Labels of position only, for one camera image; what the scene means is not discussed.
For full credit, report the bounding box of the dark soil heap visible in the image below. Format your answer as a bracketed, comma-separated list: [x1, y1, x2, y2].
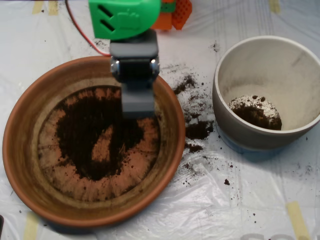
[55, 96, 161, 181]

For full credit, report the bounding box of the orange green robot base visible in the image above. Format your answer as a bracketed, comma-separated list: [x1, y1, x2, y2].
[151, 0, 193, 32]

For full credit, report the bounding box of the spilled soil patch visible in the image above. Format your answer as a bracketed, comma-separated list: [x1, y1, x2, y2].
[159, 63, 216, 153]

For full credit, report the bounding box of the terracotta plant saucer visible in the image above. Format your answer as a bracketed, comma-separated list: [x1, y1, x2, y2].
[2, 55, 186, 228]

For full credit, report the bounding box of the white ceramic pot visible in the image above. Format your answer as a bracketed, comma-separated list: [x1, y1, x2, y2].
[212, 35, 320, 151]

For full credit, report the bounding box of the beige masking tape strip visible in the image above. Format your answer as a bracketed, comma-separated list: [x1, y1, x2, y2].
[48, 0, 60, 16]
[268, 0, 281, 15]
[22, 212, 40, 240]
[31, 1, 44, 15]
[286, 201, 312, 240]

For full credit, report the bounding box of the clear plastic sheet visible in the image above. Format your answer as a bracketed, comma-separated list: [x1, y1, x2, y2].
[0, 0, 320, 240]

